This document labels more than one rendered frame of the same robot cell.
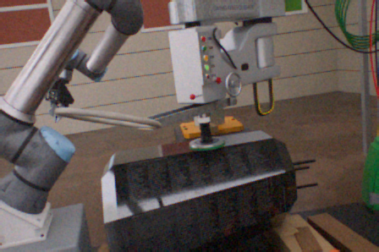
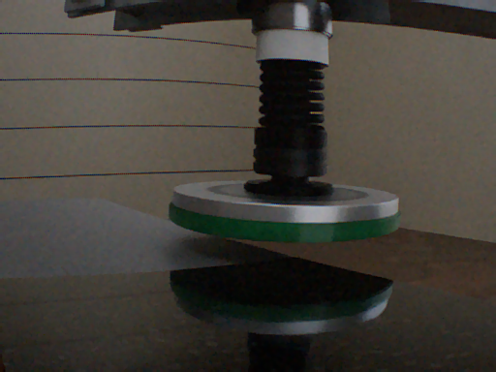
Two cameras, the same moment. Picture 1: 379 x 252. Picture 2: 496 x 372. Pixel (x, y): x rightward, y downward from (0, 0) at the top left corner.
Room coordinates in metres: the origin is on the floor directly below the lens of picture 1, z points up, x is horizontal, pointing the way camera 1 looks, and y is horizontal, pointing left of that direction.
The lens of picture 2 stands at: (2.59, 0.35, 0.93)
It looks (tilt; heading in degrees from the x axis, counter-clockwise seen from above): 5 degrees down; 242
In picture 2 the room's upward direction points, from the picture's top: 2 degrees clockwise
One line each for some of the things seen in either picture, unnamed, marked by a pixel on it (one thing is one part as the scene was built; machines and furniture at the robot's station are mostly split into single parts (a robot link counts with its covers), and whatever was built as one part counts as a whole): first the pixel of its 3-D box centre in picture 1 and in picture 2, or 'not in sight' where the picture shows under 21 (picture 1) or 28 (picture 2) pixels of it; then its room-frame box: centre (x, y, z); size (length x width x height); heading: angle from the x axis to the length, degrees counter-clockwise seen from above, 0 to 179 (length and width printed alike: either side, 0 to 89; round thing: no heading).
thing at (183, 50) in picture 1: (206, 66); not in sight; (2.36, -0.14, 1.32); 0.36 x 0.22 x 0.45; 136
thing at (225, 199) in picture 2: (206, 142); (289, 198); (2.30, -0.09, 0.87); 0.21 x 0.21 x 0.01
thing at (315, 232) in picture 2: (206, 142); (289, 201); (2.30, -0.09, 0.87); 0.22 x 0.22 x 0.04
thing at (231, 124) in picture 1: (210, 126); not in sight; (3.31, -0.17, 0.76); 0.49 x 0.49 x 0.05; 5
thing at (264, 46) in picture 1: (260, 52); not in sight; (2.78, -0.55, 1.35); 0.19 x 0.19 x 0.20
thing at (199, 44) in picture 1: (203, 58); not in sight; (2.17, -0.12, 1.38); 0.08 x 0.03 x 0.28; 136
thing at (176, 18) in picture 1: (228, 13); not in sight; (2.55, -0.33, 1.62); 0.96 x 0.25 x 0.17; 136
